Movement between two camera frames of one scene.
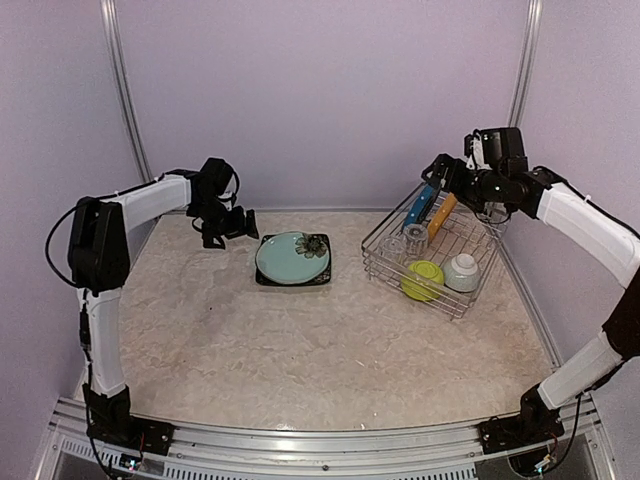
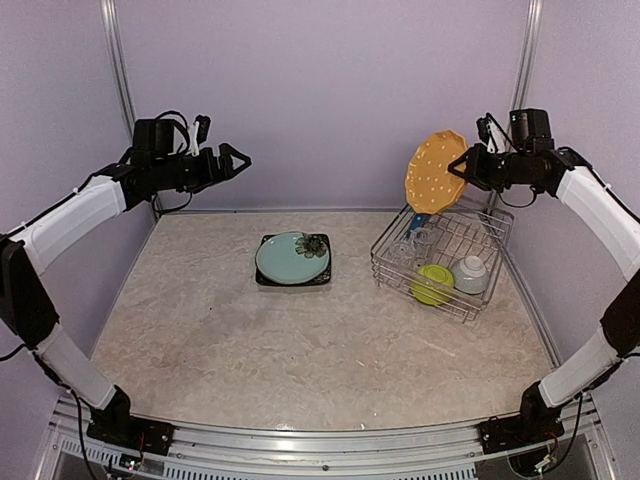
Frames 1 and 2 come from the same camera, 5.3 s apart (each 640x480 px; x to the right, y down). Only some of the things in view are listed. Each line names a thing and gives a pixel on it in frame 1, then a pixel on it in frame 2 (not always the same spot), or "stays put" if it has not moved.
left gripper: x=238 y=228 to x=211 y=172
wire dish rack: x=434 y=251 stays put
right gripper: x=454 y=183 to x=475 y=168
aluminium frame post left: x=129 y=99 stays put
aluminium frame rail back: x=327 y=210 stays put
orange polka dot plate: x=440 y=217 to x=429 y=184
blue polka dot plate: x=418 y=206 to x=417 y=222
